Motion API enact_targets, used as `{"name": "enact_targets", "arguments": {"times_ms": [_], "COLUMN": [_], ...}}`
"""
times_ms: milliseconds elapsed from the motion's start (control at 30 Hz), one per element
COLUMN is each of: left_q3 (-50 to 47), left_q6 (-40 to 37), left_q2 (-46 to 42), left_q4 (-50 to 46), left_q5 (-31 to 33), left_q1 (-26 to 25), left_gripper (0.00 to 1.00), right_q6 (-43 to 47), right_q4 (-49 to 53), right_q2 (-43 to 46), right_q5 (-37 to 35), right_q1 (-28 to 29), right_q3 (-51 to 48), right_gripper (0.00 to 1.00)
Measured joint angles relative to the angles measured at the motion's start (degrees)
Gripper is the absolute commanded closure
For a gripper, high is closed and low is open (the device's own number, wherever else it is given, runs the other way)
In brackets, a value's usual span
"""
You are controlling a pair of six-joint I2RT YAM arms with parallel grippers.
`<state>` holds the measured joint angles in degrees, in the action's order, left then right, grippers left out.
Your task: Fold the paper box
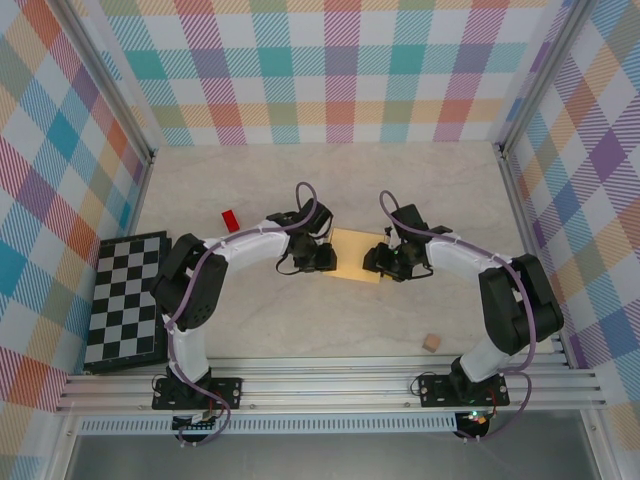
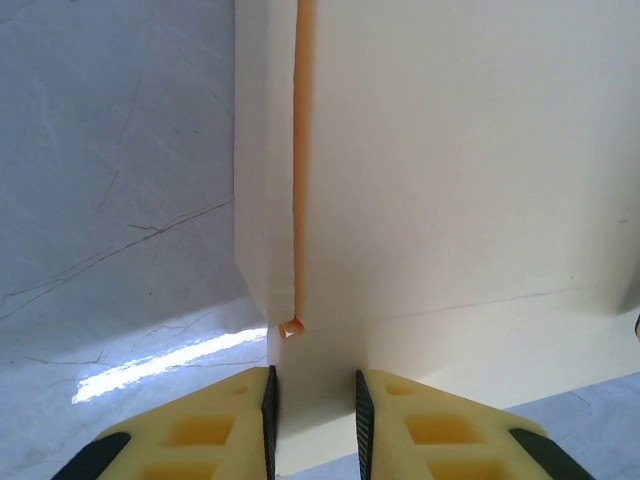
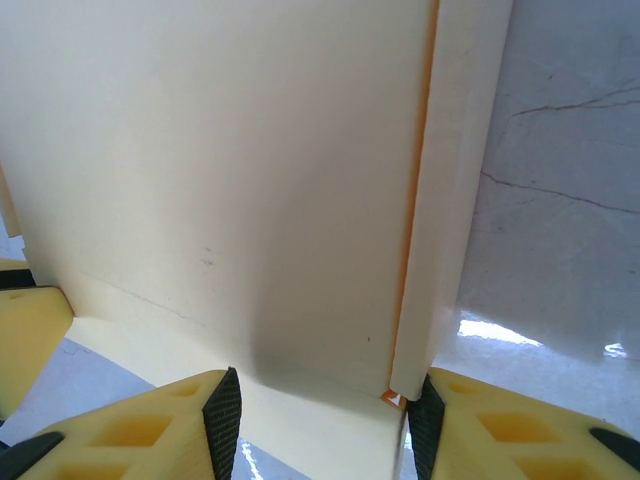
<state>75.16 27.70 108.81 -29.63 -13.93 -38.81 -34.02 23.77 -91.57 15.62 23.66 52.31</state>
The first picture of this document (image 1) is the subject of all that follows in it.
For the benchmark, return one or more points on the yellow paper box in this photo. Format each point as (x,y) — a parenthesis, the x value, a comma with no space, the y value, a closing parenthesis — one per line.
(350,255)

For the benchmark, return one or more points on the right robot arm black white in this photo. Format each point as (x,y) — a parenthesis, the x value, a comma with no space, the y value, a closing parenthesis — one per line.
(500,310)

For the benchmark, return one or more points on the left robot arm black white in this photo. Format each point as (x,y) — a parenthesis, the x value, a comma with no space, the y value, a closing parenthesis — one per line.
(207,305)

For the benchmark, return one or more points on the red block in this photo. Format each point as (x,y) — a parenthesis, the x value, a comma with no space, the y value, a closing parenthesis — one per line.
(230,220)

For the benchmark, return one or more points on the small wooden cube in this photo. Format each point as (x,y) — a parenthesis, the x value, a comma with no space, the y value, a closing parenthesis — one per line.
(431,343)

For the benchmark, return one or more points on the small circuit board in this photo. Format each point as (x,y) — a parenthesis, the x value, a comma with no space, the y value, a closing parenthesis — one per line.
(477,419)
(197,421)

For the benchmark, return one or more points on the black grey chessboard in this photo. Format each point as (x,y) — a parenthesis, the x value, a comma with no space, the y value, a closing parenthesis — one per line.
(120,300)

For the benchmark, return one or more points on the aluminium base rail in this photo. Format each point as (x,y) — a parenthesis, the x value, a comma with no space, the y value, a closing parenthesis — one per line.
(325,382)

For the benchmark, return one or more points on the aluminium side rail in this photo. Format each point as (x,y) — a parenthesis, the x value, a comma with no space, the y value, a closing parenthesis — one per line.
(142,195)
(525,220)

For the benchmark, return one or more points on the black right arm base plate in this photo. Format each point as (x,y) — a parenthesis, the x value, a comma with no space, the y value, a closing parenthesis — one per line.
(435,392)

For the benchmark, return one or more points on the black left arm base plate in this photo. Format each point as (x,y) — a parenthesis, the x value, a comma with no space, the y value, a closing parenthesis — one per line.
(227,392)

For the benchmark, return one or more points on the aluminium corner post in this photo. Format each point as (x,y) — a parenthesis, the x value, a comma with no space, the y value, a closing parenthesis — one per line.
(545,75)
(107,82)

